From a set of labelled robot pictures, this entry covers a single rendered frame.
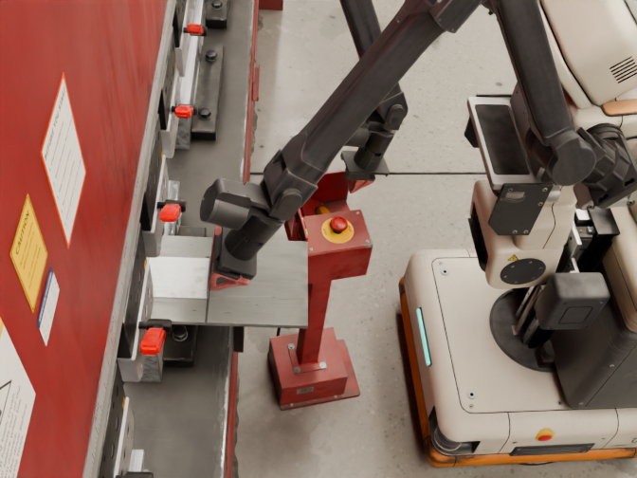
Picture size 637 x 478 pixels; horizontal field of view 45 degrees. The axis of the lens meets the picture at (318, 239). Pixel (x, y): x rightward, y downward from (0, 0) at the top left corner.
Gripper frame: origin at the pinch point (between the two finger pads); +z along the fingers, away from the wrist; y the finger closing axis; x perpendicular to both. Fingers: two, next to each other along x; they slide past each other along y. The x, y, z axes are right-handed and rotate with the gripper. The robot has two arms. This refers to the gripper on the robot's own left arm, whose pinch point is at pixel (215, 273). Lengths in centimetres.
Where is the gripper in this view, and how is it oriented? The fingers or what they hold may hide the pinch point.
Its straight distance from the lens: 134.2
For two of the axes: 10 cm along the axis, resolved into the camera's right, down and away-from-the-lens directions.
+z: -5.3, 5.3, 6.6
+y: 0.3, 7.9, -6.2
